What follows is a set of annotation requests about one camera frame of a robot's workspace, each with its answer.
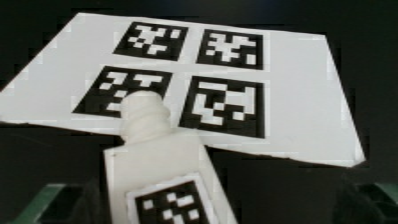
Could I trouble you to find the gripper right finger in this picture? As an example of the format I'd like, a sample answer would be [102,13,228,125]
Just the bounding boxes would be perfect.
[333,182,398,224]

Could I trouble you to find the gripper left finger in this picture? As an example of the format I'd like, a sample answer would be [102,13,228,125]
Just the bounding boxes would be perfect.
[6,182,104,224]

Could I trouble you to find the white stool leg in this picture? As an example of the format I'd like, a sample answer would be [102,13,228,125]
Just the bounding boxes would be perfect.
[106,91,239,224]

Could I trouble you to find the white marker sheet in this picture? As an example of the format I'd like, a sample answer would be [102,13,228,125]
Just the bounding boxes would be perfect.
[0,13,367,167]

